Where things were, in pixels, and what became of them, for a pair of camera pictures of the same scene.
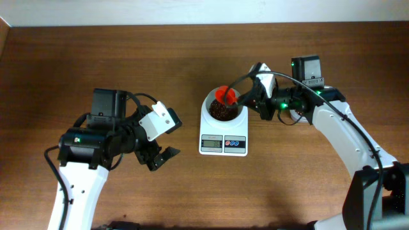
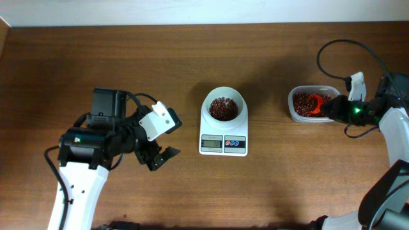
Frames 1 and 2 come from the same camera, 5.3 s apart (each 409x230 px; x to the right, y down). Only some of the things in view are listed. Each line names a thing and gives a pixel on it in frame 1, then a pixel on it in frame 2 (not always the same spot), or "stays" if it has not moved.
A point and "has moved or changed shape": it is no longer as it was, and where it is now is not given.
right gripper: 261,104 → 339,108
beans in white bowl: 222,112 stays
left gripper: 147,155 stays
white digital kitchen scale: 223,142 stays
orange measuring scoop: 225,95 has moved or changed shape
